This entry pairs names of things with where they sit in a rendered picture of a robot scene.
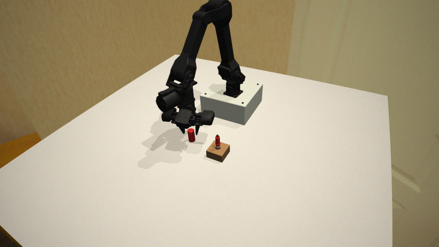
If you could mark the tan square block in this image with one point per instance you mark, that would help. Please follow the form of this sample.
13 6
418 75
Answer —
218 154

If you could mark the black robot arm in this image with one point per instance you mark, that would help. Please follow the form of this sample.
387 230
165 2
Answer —
218 12

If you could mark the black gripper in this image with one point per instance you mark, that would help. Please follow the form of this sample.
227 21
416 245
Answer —
203 118

